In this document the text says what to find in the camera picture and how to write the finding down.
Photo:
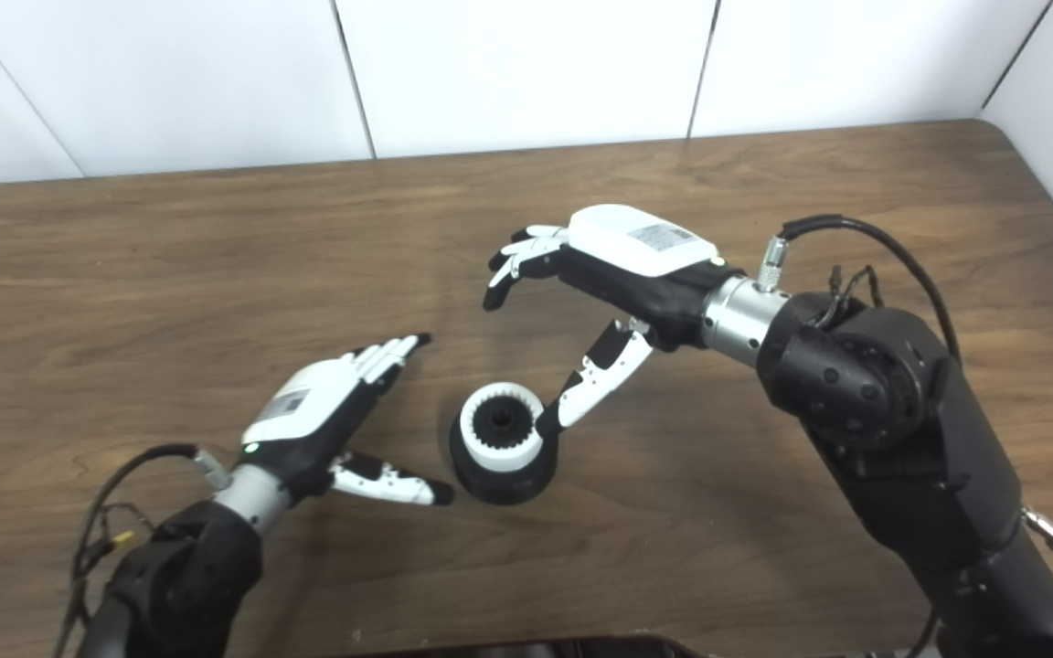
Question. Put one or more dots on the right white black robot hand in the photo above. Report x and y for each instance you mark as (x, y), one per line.
(636, 242)

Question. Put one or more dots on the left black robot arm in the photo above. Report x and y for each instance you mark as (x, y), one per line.
(179, 576)

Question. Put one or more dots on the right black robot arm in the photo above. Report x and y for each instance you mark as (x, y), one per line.
(901, 429)

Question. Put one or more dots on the round black plastic part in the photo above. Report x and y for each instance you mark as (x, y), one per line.
(504, 484)

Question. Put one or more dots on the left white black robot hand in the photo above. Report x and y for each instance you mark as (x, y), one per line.
(307, 411)

